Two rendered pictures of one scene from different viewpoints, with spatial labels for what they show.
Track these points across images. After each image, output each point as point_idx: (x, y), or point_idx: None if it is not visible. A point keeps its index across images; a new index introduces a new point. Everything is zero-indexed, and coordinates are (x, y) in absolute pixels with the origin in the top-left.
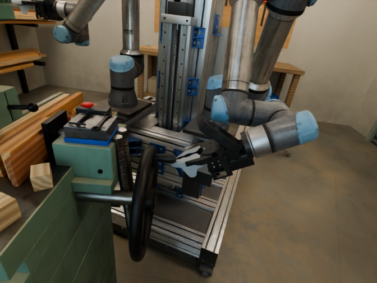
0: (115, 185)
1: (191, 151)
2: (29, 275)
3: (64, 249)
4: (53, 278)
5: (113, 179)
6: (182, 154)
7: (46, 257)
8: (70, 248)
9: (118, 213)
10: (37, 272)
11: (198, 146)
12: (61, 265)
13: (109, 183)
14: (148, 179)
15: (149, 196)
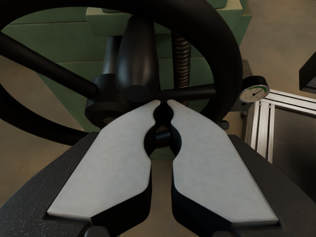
0: (119, 34)
1: (191, 157)
2: (6, 26)
3: (80, 55)
4: (58, 64)
5: (105, 12)
6: (189, 117)
7: (39, 34)
8: (97, 66)
9: (253, 129)
10: (21, 34)
11: (264, 211)
12: (76, 66)
13: (90, 11)
14: (166, 90)
15: (92, 98)
